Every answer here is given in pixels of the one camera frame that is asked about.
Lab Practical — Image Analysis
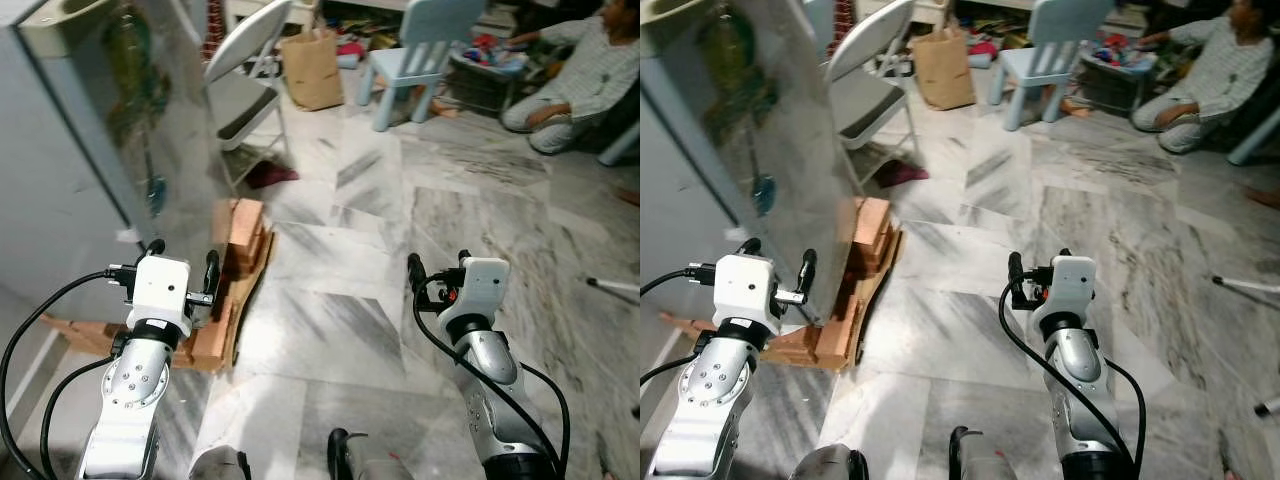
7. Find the grey fridge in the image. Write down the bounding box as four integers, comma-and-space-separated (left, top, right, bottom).
0, 0, 141, 346
640, 45, 763, 336

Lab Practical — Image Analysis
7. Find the shiny silver fridge door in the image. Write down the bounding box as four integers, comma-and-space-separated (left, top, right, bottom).
640, 0, 863, 326
18, 0, 236, 271

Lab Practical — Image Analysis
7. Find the orange brick stack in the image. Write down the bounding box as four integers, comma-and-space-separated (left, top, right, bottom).
45, 198, 276, 374
660, 197, 904, 371

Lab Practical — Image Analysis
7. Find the dark red cloth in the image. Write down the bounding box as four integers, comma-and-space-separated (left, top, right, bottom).
872, 162, 931, 189
243, 163, 300, 190

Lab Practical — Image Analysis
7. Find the white pipe leg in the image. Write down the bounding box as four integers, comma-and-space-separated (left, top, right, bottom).
1228, 105, 1280, 167
598, 122, 641, 167

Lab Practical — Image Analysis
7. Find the robot left leg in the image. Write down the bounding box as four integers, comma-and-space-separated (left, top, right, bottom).
788, 443, 869, 480
188, 445, 253, 480

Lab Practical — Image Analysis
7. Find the robot leg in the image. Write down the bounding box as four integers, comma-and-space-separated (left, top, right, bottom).
328, 428, 413, 480
948, 426, 1019, 480
788, 443, 869, 480
188, 445, 253, 480

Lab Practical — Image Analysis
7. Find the robot right leg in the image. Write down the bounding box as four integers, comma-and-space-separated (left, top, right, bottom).
948, 426, 1019, 480
328, 428, 413, 480

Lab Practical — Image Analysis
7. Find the colourful toy pile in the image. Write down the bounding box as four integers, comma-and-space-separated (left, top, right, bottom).
450, 33, 531, 77
1080, 33, 1161, 76

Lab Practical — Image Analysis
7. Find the brown paper bag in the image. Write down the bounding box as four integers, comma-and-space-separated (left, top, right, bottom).
280, 30, 346, 112
912, 28, 977, 111

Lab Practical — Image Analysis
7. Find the grey folding chair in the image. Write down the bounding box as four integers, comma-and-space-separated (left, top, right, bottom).
828, 0, 926, 191
205, 0, 299, 191

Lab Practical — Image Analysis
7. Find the light blue plastic chair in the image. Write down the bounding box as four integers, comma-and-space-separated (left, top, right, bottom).
360, 0, 491, 133
988, 0, 1119, 132

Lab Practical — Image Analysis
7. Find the seated person in pale clothes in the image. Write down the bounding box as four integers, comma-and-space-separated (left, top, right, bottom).
500, 0, 641, 156
1132, 0, 1276, 156

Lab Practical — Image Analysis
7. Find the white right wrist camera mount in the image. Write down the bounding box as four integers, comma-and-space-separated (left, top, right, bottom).
455, 257, 512, 323
1043, 255, 1099, 323

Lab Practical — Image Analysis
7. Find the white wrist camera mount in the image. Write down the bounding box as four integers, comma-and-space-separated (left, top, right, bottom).
128, 255, 193, 339
455, 257, 512, 323
1043, 255, 1099, 323
712, 254, 784, 337

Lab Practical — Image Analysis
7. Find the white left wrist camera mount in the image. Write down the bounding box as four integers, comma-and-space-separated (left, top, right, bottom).
128, 255, 193, 339
712, 254, 784, 337

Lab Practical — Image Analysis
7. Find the long black left arm cable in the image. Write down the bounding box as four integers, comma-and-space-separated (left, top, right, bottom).
640, 265, 716, 299
0, 265, 136, 480

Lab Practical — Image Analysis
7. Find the short black left arm cable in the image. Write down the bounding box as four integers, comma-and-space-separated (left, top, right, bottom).
640, 355, 701, 387
40, 355, 116, 480

